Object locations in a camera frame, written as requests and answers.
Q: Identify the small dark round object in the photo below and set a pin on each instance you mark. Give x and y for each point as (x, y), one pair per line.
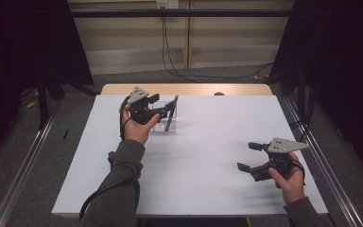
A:
(219, 94)

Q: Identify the person's left hand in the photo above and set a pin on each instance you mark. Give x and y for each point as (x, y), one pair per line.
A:
(137, 132)

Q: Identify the wooden table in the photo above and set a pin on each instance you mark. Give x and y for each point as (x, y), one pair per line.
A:
(195, 89)

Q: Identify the white table cover board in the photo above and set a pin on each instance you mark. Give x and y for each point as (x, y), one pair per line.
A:
(201, 189)

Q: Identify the person's right hand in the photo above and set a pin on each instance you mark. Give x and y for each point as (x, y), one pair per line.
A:
(293, 186)

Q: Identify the black curtain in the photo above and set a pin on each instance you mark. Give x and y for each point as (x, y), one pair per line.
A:
(343, 63)
(19, 47)

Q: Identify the white wall socket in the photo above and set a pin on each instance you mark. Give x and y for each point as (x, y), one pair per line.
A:
(170, 3)

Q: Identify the black metal stand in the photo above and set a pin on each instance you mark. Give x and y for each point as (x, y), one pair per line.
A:
(43, 107)
(301, 94)

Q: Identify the black horizontal frame bar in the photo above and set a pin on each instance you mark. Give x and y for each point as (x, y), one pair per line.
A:
(233, 13)

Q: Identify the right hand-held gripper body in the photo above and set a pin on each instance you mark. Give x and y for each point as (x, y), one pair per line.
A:
(283, 146)

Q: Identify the aluminium floor rail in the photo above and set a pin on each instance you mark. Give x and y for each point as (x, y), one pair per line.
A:
(342, 197)
(22, 176)

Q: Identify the clear acrylic pen holder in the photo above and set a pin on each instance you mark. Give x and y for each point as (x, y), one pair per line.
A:
(162, 127)

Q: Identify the small yellow floor object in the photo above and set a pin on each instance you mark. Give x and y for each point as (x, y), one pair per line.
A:
(31, 104)

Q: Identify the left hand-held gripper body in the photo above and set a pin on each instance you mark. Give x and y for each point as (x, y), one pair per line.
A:
(141, 112)

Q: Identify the small black floor object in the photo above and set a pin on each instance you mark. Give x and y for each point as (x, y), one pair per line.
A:
(65, 134)

